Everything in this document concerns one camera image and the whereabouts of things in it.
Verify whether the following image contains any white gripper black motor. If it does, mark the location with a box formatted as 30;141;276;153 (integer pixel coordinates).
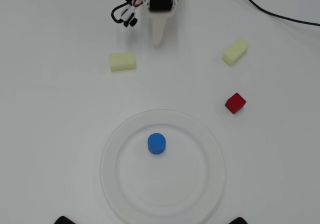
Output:
142;0;185;47

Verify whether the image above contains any blue cylinder block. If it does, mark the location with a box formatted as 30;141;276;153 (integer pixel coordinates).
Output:
146;132;167;156

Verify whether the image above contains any pale yellow foam block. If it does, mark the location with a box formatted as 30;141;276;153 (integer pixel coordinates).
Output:
108;51;138;73
221;38;250;67

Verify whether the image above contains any red cube block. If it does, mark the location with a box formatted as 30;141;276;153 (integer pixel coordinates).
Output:
224;92;247;115

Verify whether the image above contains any white plastic plate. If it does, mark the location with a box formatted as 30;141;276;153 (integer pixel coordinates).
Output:
99;109;227;224

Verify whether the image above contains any black stand foot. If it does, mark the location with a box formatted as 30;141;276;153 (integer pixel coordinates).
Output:
228;216;251;224
53;215;76;224

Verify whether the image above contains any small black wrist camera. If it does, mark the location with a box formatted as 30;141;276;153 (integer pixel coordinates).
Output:
119;3;139;28

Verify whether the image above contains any black camera cable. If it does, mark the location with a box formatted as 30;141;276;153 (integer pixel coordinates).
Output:
110;0;141;24

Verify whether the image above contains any thin black cable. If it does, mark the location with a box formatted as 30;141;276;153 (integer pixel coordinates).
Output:
233;0;320;26

